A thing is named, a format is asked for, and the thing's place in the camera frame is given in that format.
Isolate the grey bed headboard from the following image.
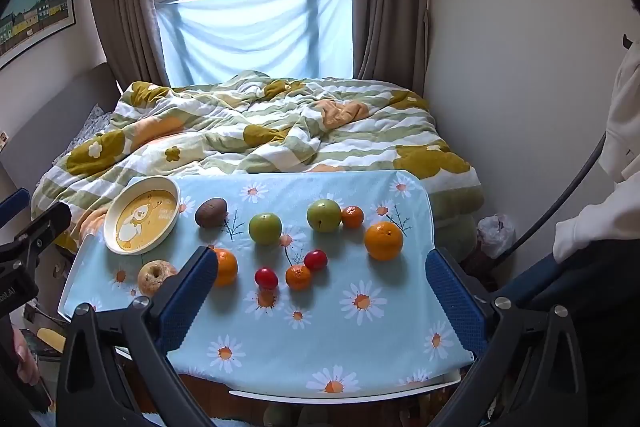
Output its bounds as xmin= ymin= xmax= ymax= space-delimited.
xmin=0 ymin=63 xmax=121 ymax=188

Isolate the brown kiwi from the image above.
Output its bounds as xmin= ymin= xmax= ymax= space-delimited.
xmin=194 ymin=197 xmax=229 ymax=228

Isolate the cream yellow bear bowl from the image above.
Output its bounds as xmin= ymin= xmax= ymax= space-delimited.
xmin=103 ymin=176 xmax=181 ymax=256

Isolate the wrinkled brown apple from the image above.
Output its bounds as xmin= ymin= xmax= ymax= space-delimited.
xmin=137 ymin=260 xmax=178 ymax=298

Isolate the dark blue cloth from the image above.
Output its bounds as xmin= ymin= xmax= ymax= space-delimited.
xmin=500 ymin=252 xmax=640 ymax=378

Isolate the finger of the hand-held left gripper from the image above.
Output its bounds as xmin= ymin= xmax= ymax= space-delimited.
xmin=12 ymin=202 xmax=73 ymax=264
xmin=0 ymin=188 xmax=31 ymax=228

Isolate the grey dotted bed sheet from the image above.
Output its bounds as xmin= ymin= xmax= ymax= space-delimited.
xmin=55 ymin=104 xmax=118 ymax=168

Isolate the large round orange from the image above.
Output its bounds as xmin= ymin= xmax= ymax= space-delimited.
xmin=364 ymin=222 xmax=404 ymax=262

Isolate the person's left hand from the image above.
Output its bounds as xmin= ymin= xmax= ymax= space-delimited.
xmin=13 ymin=329 xmax=42 ymax=383

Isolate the white garment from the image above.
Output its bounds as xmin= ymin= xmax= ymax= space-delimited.
xmin=552 ymin=52 xmax=640 ymax=264

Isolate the clear plastic bag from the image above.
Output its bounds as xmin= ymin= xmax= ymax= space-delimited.
xmin=477 ymin=214 xmax=517 ymax=258

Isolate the black cable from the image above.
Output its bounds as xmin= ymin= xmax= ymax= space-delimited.
xmin=502 ymin=132 xmax=610 ymax=260

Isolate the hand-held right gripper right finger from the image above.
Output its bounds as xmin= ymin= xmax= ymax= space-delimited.
xmin=425 ymin=248 xmax=584 ymax=427

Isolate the blue daisy tablecloth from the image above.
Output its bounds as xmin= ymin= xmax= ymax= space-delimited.
xmin=60 ymin=171 xmax=475 ymax=395

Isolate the light blue window cloth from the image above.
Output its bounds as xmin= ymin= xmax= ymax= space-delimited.
xmin=156 ymin=0 xmax=355 ymax=88

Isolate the wall poster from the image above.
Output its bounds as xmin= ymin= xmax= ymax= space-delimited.
xmin=0 ymin=0 xmax=77 ymax=70

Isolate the red cherry tomato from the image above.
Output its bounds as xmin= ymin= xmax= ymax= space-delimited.
xmin=304 ymin=249 xmax=328 ymax=272
xmin=254 ymin=267 xmax=279 ymax=291

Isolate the green striped floral blanket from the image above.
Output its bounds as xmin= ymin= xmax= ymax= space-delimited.
xmin=31 ymin=71 xmax=485 ymax=253

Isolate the small tangerine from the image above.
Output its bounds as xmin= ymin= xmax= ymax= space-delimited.
xmin=341 ymin=205 xmax=365 ymax=229
xmin=285 ymin=265 xmax=313 ymax=291

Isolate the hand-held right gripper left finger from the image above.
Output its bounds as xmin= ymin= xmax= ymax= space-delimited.
xmin=56 ymin=246 xmax=232 ymax=427

